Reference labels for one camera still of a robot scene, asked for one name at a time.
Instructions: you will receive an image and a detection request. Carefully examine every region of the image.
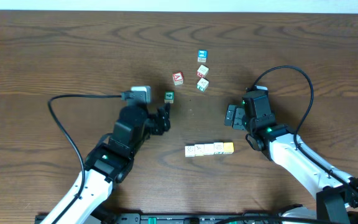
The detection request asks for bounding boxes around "plain block blue side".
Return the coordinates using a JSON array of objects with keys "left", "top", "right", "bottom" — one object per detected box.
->
[{"left": 185, "top": 146, "right": 195, "bottom": 157}]

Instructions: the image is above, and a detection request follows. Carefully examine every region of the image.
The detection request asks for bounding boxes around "yellow wooden block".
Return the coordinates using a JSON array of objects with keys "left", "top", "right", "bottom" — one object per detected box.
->
[{"left": 223, "top": 142, "right": 234, "bottom": 154}]

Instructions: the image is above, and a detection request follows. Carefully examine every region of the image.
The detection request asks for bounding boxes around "plain engraved wooden block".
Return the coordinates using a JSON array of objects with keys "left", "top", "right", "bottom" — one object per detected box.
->
[{"left": 195, "top": 144, "right": 204, "bottom": 156}]

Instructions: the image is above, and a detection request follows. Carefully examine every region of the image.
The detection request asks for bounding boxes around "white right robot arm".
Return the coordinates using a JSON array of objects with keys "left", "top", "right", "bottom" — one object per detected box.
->
[{"left": 224, "top": 90, "right": 358, "bottom": 223}]

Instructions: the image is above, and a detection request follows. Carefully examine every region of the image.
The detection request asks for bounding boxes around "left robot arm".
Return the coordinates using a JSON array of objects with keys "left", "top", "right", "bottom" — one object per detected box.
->
[{"left": 42, "top": 103, "right": 170, "bottom": 223}]

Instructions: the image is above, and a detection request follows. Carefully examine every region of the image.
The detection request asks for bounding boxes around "green 4 number block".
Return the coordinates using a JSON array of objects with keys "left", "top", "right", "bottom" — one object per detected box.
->
[{"left": 164, "top": 91, "right": 175, "bottom": 104}]

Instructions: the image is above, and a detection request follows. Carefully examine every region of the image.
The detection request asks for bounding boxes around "red letter A block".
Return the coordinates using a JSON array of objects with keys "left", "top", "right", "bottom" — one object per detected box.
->
[{"left": 172, "top": 72, "right": 184, "bottom": 85}]

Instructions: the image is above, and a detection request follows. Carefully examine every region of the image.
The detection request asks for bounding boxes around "teal side wooden block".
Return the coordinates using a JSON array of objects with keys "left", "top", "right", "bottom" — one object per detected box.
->
[{"left": 196, "top": 78, "right": 209, "bottom": 92}]

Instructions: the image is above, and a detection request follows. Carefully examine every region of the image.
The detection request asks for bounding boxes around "red M side block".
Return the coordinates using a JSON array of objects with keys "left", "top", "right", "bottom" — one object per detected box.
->
[{"left": 196, "top": 65, "right": 209, "bottom": 78}]

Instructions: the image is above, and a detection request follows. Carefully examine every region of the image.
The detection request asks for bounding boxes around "blue top wooden block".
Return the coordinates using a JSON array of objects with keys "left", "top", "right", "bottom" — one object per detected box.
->
[{"left": 197, "top": 50, "right": 208, "bottom": 63}]

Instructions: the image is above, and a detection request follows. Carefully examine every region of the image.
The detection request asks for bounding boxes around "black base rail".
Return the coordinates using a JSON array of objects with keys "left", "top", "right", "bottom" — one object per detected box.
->
[{"left": 34, "top": 204, "right": 318, "bottom": 224}]

